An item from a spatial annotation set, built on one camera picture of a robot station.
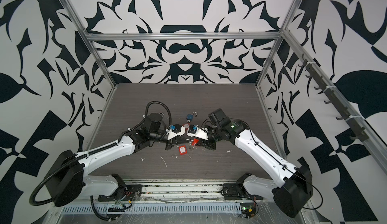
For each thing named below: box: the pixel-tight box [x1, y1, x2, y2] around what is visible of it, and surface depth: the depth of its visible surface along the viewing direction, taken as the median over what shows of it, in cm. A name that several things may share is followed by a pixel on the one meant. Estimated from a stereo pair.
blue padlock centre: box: [186, 111, 198, 121], surface depth 104 cm
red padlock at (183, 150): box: [178, 145, 188, 156], surface depth 88 cm
